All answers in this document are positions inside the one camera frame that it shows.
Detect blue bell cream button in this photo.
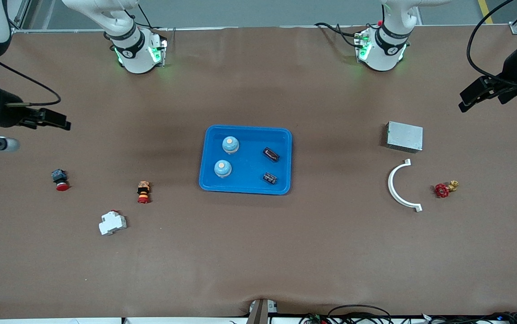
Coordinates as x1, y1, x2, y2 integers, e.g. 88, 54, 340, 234
221, 136, 240, 155
214, 160, 233, 179

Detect blue plastic tray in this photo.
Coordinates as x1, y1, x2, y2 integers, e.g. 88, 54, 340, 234
198, 125, 293, 195

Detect red mushroom button black body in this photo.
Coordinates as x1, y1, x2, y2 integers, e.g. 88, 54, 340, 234
51, 169, 71, 192

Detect grey metal box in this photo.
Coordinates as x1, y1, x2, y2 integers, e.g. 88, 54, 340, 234
385, 121, 424, 153

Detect white circuit breaker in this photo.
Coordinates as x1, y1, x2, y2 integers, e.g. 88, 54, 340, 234
99, 210, 127, 236

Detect brown paper table cover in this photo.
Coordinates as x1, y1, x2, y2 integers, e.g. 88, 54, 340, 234
0, 25, 517, 320

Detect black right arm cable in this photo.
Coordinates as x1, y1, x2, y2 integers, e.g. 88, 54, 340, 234
0, 58, 62, 108

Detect red handle brass valve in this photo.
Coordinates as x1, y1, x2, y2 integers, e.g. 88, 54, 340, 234
434, 180, 459, 199

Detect white curved plastic bracket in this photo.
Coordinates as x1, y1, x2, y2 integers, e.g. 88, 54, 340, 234
387, 159, 423, 212

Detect black right base cable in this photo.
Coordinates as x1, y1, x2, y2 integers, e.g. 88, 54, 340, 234
137, 2, 169, 31

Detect black left base cables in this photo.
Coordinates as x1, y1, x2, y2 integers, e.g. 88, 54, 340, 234
315, 22, 363, 48

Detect black cable bundle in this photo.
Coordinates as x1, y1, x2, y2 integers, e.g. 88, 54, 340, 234
301, 305, 517, 324

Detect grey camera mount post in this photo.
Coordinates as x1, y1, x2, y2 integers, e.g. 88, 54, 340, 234
246, 298, 279, 324

